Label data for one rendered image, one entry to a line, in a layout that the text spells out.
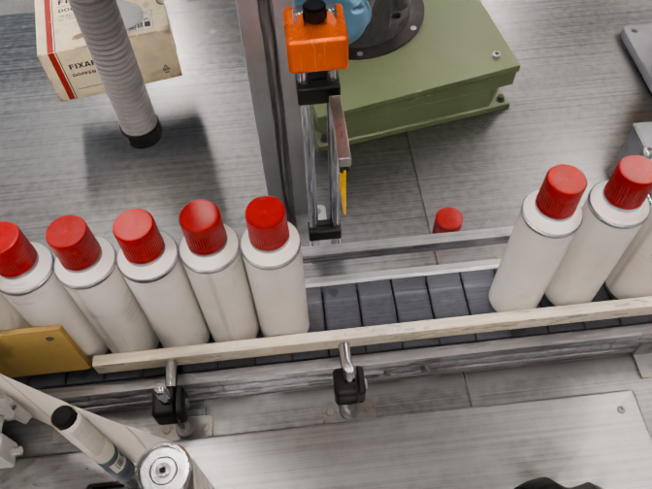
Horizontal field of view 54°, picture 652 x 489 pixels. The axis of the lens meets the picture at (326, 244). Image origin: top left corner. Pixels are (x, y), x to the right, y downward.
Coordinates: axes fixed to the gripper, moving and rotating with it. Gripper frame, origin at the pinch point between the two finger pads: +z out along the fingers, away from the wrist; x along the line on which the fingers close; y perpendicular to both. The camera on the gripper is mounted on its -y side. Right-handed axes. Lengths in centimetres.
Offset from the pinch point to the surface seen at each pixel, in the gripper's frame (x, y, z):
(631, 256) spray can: -50, 47, 1
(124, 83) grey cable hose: -33.8, 4.1, -18.3
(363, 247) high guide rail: -42.3, 21.5, 0.0
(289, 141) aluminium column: -32.4, 16.9, -6.5
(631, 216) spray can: -51, 42, -9
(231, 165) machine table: -16.2, 11.6, 13.3
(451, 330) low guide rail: -51, 28, 5
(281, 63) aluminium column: -32.5, 16.9, -16.1
